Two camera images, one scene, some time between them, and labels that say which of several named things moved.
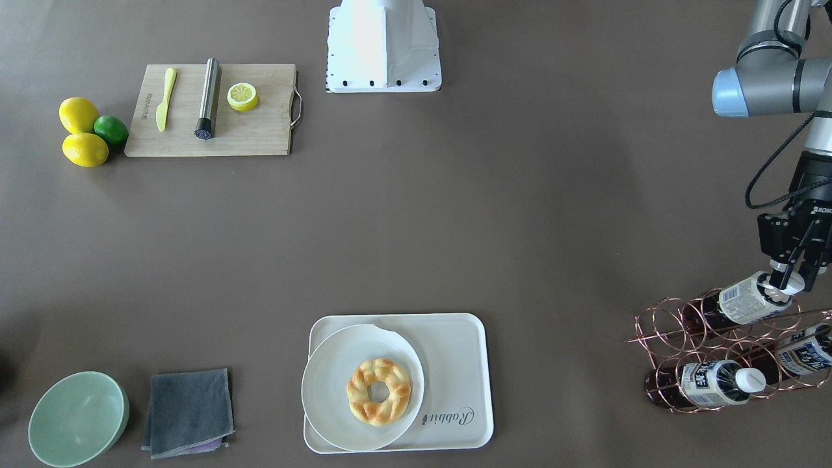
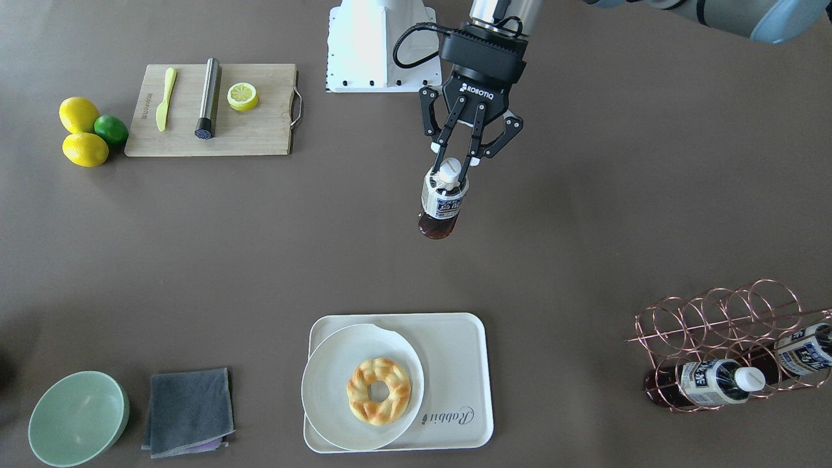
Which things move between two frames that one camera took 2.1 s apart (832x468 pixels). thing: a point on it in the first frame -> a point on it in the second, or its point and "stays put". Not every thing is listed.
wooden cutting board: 268,129 stays put
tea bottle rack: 745,300 -> 441,198
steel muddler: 205,128 stays put
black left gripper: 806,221 -> 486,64
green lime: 114,130 stays put
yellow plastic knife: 170,77 stays put
